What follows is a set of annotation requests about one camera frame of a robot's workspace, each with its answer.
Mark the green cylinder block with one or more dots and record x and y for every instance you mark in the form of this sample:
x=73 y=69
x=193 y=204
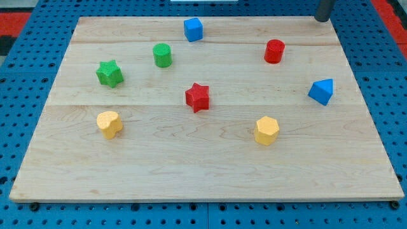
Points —
x=162 y=55

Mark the yellow heart block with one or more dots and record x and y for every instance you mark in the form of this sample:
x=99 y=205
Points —
x=109 y=123

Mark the red cylinder block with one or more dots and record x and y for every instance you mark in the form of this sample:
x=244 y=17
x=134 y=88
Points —
x=274 y=51

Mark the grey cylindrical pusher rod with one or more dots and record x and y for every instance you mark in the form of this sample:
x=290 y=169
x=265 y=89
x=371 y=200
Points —
x=324 y=9

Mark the blue triangular prism block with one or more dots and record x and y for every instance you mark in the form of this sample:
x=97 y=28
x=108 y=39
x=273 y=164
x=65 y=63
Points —
x=321 y=91

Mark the wooden board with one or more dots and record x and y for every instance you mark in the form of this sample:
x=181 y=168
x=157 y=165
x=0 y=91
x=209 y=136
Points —
x=167 y=153

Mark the blue cube block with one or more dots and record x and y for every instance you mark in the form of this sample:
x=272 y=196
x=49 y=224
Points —
x=193 y=29

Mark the red star block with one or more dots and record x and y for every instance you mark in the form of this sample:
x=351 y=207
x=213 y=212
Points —
x=198 y=97

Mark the green star block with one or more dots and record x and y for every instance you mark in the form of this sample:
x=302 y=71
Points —
x=109 y=73

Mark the yellow hexagon block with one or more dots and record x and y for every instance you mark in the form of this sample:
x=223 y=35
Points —
x=266 y=130

